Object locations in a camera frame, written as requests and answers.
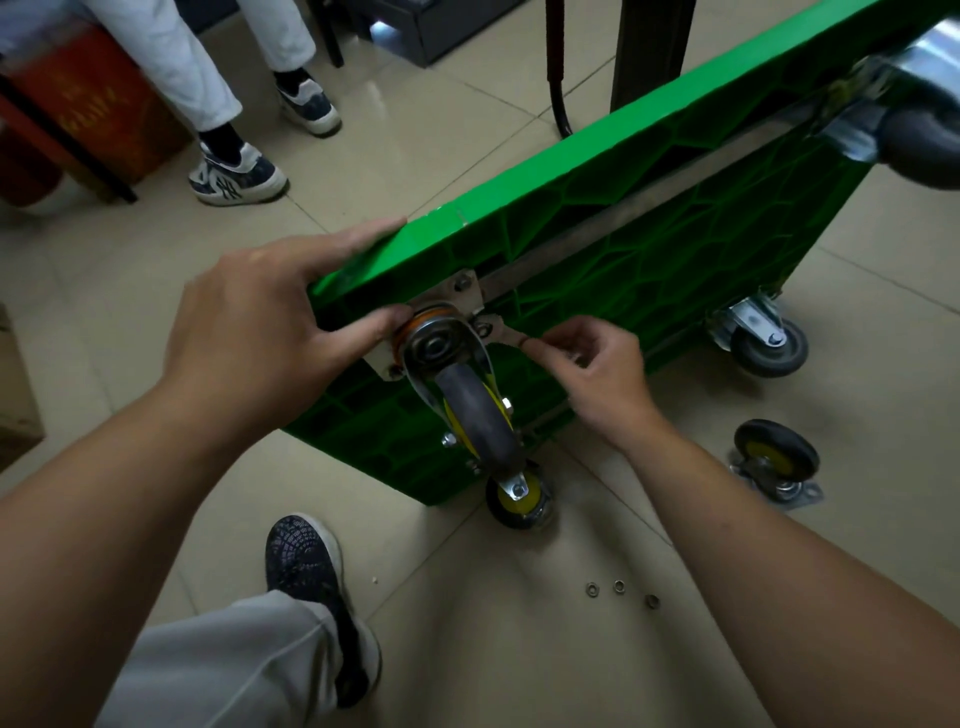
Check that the person's left hand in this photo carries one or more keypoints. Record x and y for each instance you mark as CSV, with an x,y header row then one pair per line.
x,y
255,337

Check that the person's right hand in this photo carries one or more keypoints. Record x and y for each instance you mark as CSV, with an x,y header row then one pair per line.
x,y
607,382

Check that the silver wrench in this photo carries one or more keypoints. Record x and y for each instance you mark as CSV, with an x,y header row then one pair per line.
x,y
502,331

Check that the green platform trolley deck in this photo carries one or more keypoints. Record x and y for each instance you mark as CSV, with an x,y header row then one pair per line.
x,y
637,247

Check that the person's right forearm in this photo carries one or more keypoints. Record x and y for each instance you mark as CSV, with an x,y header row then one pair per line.
x,y
795,570

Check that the person's left forearm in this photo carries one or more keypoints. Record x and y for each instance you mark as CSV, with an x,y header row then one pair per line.
x,y
97,540

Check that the person's dark shoe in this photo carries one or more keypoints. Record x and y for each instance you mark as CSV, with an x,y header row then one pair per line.
x,y
300,559

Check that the person's light trousers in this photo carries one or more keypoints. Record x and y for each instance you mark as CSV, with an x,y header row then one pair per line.
x,y
225,660

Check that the brown cardboard box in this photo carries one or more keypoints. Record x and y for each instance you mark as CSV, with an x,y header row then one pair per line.
x,y
15,405

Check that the bystander in white trousers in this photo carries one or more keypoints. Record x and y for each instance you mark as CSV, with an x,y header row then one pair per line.
x,y
330,37

